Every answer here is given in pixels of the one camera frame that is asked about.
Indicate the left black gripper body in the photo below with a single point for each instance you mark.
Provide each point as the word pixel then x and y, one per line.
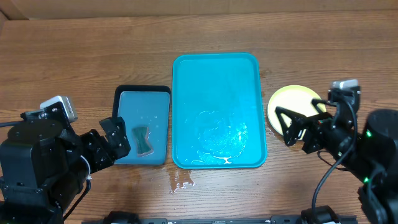
pixel 96 151

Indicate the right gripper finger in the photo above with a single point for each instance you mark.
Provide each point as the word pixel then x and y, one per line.
pixel 295 130
pixel 320 105

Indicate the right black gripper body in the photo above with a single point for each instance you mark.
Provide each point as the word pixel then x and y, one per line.
pixel 335 136

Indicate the yellow-green plate top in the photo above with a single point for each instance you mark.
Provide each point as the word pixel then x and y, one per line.
pixel 293 97

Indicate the dark green sponge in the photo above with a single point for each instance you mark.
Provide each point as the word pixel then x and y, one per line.
pixel 141 138

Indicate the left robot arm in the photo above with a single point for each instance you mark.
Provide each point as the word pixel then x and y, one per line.
pixel 46 167

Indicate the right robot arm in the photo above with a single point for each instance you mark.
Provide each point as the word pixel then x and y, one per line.
pixel 371 156

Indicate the black tray with water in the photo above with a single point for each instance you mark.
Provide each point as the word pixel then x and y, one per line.
pixel 144 105

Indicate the teal plastic serving tray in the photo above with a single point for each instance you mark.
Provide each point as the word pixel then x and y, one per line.
pixel 217 112

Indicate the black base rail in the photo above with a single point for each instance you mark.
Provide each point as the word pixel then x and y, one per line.
pixel 125 218

